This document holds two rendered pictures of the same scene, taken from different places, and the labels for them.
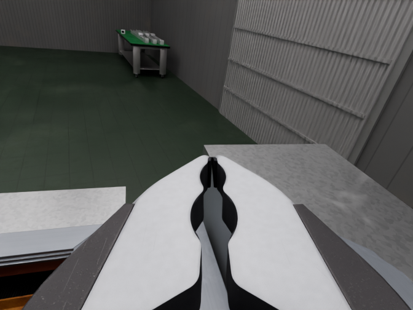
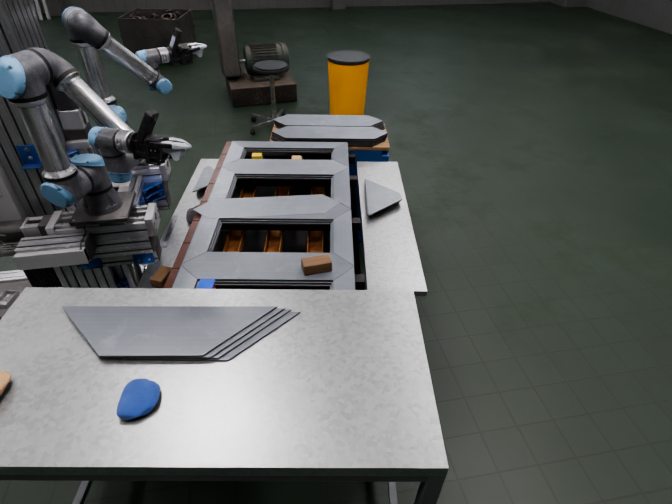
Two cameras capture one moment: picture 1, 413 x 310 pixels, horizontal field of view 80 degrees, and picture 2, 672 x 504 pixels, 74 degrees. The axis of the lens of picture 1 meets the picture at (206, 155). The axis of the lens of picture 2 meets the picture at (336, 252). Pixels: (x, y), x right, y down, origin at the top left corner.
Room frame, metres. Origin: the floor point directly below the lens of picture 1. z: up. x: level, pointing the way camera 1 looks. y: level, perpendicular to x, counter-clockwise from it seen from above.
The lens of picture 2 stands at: (1.00, -1.11, 2.09)
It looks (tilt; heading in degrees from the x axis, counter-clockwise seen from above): 39 degrees down; 109
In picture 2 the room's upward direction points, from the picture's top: 1 degrees clockwise
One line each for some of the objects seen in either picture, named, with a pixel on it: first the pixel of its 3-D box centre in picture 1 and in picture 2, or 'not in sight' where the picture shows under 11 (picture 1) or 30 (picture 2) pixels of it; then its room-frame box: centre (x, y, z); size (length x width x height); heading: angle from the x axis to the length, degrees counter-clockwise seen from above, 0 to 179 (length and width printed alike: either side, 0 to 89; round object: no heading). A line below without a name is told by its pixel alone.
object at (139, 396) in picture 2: not in sight; (139, 397); (0.31, -0.64, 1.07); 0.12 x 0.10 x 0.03; 116
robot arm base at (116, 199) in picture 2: not in sight; (100, 195); (-0.46, 0.09, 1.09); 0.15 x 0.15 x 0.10
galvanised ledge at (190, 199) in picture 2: not in sight; (192, 214); (-0.45, 0.61, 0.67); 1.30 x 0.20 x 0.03; 110
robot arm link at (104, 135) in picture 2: not in sight; (108, 139); (-0.19, -0.03, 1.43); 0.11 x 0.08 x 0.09; 4
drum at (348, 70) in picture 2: not in sight; (347, 90); (-0.55, 3.73, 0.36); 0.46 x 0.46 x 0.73
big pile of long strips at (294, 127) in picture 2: not in sight; (329, 130); (-0.01, 1.64, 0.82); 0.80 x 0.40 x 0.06; 20
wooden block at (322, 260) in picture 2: not in sight; (316, 264); (0.46, 0.23, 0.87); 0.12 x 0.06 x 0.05; 35
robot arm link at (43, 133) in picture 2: not in sight; (45, 135); (-0.45, -0.05, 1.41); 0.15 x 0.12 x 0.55; 94
